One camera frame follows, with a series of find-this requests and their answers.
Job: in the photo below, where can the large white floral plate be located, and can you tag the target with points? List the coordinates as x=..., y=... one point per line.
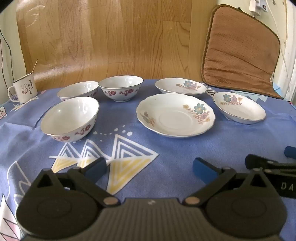
x=173, y=115

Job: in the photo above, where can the blue printed blanket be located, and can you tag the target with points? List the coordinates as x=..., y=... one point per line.
x=161, y=150

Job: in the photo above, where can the light blue cloth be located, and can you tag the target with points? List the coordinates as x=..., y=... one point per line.
x=278, y=91

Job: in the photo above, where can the thin wooden stick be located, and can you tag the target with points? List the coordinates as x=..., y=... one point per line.
x=34, y=67

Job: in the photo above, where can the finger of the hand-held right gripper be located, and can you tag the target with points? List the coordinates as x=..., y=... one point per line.
x=272, y=165
x=291, y=153

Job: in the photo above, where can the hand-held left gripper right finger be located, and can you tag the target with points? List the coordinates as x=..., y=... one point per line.
x=204, y=170

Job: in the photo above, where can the wood-pattern board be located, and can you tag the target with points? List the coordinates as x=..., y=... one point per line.
x=115, y=34

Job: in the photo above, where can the white enamel mug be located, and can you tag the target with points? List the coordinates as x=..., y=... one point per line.
x=24, y=90

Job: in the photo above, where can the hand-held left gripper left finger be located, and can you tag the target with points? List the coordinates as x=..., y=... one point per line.
x=96, y=170

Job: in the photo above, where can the white power adapter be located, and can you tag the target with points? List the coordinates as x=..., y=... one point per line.
x=257, y=7

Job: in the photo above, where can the white bowl with red flowers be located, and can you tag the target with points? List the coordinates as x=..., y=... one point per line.
x=69, y=115
x=120, y=84
x=78, y=89

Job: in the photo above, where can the small white floral plate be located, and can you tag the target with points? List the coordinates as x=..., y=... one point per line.
x=175, y=84
x=240, y=107

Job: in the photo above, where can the brown seat cushion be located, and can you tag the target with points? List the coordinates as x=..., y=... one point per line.
x=240, y=53

